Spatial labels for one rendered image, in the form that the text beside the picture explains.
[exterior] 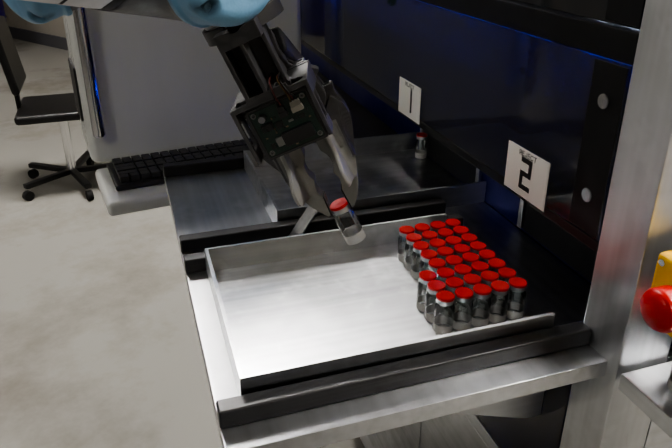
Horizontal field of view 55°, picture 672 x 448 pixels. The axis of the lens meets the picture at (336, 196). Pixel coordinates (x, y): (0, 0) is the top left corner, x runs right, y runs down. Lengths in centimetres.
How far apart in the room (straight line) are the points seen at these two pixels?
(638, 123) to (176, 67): 104
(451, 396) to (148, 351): 165
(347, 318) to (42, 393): 152
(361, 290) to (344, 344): 11
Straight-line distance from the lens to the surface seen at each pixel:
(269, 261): 86
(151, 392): 206
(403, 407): 64
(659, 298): 62
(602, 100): 68
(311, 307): 77
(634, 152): 66
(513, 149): 82
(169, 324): 232
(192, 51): 146
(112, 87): 144
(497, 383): 69
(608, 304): 72
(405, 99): 109
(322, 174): 113
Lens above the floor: 131
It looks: 24 degrees down
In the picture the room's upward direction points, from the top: straight up
